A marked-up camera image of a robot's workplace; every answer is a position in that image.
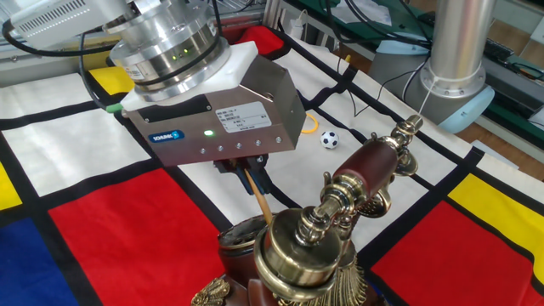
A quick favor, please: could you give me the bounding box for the antique brown brass phone base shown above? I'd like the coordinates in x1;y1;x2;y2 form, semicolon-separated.
190;169;392;306

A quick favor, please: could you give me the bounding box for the brown brass phone handset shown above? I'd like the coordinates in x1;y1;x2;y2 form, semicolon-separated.
252;114;424;301

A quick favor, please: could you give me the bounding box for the thin black wire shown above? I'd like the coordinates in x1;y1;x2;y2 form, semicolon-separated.
347;59;428;118

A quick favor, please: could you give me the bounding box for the white gripper adapter plate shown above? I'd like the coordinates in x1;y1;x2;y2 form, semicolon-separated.
119;40;259;113

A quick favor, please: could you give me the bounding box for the colour block patterned tablecloth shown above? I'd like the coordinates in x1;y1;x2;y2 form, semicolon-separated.
0;25;544;306

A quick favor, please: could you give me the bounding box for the black wrist cable bundle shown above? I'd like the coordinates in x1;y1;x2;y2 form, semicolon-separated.
1;0;225;59

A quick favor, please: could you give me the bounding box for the silver force torque sensor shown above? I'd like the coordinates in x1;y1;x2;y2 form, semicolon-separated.
103;0;231;103

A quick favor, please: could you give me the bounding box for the thin wooden stick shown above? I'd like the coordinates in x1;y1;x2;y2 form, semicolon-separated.
243;168;275;227

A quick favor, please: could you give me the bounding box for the white plastic sheet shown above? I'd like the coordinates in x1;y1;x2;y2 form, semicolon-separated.
325;0;393;26

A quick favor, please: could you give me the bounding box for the small toy soccer ball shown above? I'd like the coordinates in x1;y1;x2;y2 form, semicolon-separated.
320;130;341;150

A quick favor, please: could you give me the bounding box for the silver Schunk gripper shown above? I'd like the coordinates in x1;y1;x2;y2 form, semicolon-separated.
122;54;307;196

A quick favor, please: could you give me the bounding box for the yellow toy magnifier ring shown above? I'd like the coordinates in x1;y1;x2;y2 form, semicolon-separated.
300;111;320;135

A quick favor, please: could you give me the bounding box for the black cable green connector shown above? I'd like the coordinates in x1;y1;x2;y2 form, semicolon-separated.
77;32;125;115

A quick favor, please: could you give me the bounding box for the white vented wrist housing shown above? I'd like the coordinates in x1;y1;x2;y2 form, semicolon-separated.
7;0;131;48

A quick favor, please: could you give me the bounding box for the aluminium frame post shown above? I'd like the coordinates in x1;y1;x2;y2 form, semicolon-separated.
262;0;284;27

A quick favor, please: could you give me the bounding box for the white power plug adapter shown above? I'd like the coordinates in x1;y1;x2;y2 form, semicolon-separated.
288;8;310;41

